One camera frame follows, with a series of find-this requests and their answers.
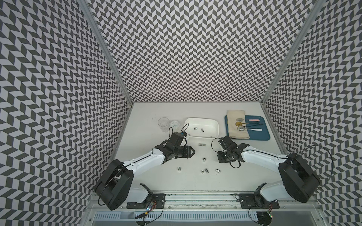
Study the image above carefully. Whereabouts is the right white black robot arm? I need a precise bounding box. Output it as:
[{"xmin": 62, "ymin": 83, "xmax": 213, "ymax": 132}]
[{"xmin": 217, "ymin": 136, "xmax": 321, "ymax": 208}]

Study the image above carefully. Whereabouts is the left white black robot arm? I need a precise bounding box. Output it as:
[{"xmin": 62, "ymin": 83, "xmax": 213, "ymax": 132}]
[{"xmin": 93, "ymin": 131, "xmax": 196, "ymax": 211}]

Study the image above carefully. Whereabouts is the white plastic storage box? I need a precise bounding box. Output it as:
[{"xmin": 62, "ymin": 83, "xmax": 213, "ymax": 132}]
[{"xmin": 185, "ymin": 118, "xmax": 219, "ymax": 138}]

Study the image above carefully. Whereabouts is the clear plastic lid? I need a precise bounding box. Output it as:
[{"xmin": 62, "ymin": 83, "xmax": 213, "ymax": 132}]
[{"xmin": 169, "ymin": 120, "xmax": 180, "ymax": 131}]

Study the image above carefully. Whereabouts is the blue tray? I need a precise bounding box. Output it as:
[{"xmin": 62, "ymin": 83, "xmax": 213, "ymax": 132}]
[{"xmin": 224, "ymin": 115, "xmax": 271, "ymax": 141}]

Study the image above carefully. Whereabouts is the clear plastic cup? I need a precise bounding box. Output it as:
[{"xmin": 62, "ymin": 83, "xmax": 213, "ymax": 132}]
[{"xmin": 157, "ymin": 117, "xmax": 170, "ymax": 132}]

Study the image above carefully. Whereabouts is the beige cloth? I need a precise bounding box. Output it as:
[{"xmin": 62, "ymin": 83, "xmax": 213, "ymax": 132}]
[{"xmin": 227, "ymin": 110, "xmax": 250, "ymax": 139}]

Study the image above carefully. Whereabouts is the white handled spoon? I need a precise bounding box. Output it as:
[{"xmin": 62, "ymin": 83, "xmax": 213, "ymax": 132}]
[{"xmin": 237, "ymin": 126, "xmax": 263, "ymax": 131}]

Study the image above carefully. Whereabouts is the gold black handled spoon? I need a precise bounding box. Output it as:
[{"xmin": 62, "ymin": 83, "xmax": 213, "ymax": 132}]
[{"xmin": 235, "ymin": 122, "xmax": 264, "ymax": 127}]

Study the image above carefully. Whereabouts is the pink handled spoon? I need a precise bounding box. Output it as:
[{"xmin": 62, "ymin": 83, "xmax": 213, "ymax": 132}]
[{"xmin": 236, "ymin": 118, "xmax": 260, "ymax": 122}]

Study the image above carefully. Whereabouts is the aluminium front rail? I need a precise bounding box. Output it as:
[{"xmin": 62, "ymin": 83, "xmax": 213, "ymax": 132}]
[{"xmin": 86, "ymin": 191, "xmax": 321, "ymax": 212}]

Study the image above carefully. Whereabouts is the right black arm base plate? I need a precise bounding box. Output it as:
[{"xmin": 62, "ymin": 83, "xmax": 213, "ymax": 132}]
[{"xmin": 237, "ymin": 183, "xmax": 280, "ymax": 209}]

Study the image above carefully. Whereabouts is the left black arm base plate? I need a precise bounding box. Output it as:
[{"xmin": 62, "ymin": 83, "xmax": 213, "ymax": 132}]
[{"xmin": 125, "ymin": 183, "xmax": 166, "ymax": 210}]

